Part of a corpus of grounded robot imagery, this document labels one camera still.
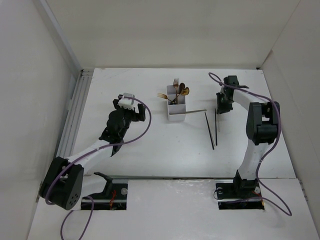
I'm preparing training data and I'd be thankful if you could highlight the dark grey chopstick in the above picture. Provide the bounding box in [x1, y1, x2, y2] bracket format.
[214, 108, 218, 146]
[204, 111, 215, 150]

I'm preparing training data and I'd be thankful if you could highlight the gold spoon green handle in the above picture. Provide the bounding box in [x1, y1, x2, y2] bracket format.
[175, 87, 190, 104]

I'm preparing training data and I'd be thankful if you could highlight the gold fork green handle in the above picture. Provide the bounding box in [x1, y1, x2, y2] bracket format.
[157, 93, 175, 104]

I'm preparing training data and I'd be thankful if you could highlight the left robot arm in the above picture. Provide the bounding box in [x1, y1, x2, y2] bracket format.
[39, 94, 152, 210]

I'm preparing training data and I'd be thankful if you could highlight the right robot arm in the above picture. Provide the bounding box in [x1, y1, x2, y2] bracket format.
[216, 75, 281, 200]

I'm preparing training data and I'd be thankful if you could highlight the white three-compartment utensil holder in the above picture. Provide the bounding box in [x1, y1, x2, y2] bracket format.
[166, 85, 186, 122]

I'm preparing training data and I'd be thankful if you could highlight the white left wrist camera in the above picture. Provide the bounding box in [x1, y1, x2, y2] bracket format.
[118, 93, 135, 110]

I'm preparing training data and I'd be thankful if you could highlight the aluminium frame rail left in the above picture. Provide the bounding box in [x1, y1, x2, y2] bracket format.
[53, 68, 94, 158]

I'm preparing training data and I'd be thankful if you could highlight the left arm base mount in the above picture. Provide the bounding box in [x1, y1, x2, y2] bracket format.
[77, 172, 129, 211]

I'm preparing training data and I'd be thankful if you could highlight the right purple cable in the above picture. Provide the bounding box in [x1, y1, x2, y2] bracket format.
[208, 72, 293, 216]

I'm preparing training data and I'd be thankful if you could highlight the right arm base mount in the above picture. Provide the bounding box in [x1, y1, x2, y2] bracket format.
[213, 181, 265, 210]

